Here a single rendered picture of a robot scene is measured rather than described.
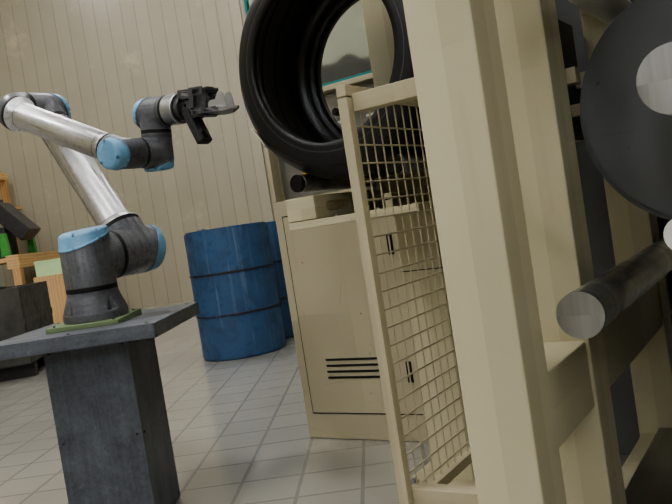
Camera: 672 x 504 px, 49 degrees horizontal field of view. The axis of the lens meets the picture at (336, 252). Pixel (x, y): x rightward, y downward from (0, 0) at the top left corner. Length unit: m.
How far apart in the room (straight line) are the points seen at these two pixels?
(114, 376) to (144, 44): 9.58
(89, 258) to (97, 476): 0.63
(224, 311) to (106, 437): 2.75
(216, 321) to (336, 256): 2.44
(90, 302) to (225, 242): 2.71
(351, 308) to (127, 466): 0.92
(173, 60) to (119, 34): 0.89
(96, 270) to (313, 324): 0.86
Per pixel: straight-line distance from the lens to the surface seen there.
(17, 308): 5.99
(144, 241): 2.38
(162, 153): 2.25
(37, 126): 2.45
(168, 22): 11.53
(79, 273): 2.26
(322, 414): 2.80
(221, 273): 4.90
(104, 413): 2.25
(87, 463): 2.31
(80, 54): 11.84
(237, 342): 4.94
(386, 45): 2.15
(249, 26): 1.93
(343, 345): 2.67
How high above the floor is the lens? 0.78
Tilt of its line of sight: 2 degrees down
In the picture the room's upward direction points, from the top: 9 degrees counter-clockwise
